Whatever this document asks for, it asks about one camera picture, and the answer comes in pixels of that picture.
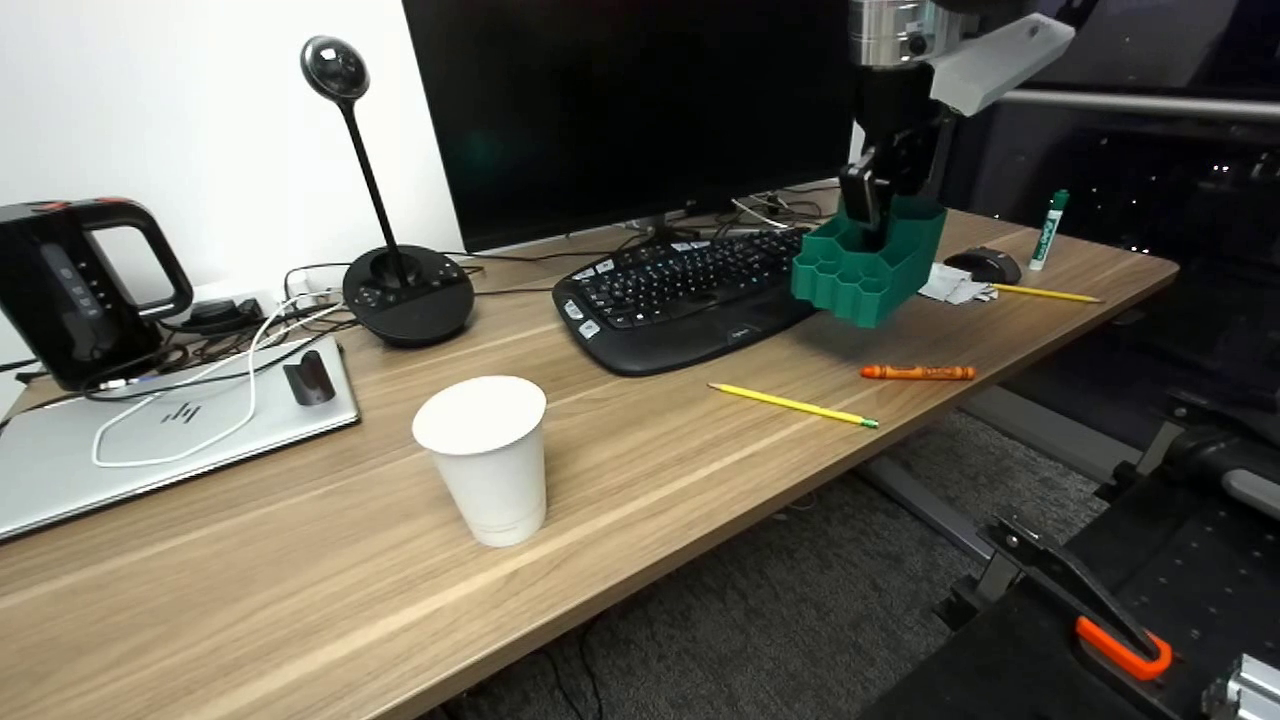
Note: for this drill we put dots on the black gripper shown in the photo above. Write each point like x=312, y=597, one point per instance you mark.
x=899, y=96

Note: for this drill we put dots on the green desk organizer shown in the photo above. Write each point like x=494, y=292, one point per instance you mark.
x=855, y=283

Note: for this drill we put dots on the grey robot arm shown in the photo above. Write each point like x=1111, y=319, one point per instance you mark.
x=899, y=25

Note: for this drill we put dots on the white paper scrap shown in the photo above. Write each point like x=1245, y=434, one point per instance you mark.
x=953, y=283

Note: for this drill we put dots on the black computer mouse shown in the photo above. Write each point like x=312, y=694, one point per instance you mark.
x=997, y=264

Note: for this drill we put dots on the green and white marker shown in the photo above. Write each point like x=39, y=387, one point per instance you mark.
x=1053, y=228

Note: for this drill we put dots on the short yellow pencil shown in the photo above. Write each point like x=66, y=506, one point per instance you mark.
x=1046, y=292

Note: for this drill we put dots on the orange pen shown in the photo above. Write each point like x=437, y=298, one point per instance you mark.
x=923, y=373

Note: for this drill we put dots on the black ergonomic keyboard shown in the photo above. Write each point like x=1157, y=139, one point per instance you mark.
x=693, y=307

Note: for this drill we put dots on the long yellow pencil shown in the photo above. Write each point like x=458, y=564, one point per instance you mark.
x=794, y=407

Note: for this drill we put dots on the black computer monitor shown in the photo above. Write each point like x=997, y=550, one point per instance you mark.
x=642, y=104

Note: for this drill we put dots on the white paper cup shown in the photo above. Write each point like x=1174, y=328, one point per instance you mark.
x=489, y=467

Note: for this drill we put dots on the black webcam on stand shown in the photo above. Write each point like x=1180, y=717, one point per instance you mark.
x=406, y=292

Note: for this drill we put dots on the small black dongle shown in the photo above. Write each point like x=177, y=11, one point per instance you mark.
x=311, y=376

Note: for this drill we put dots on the black power adapter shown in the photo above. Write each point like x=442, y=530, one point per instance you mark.
x=224, y=312

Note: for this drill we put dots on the black electric kettle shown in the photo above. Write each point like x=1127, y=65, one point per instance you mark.
x=66, y=300

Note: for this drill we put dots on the silver laptop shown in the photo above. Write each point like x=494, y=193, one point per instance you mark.
x=81, y=460

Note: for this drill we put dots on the grey window rail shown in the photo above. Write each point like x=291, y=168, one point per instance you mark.
x=1147, y=100

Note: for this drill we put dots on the black equipment frame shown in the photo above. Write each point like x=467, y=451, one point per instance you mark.
x=1200, y=560

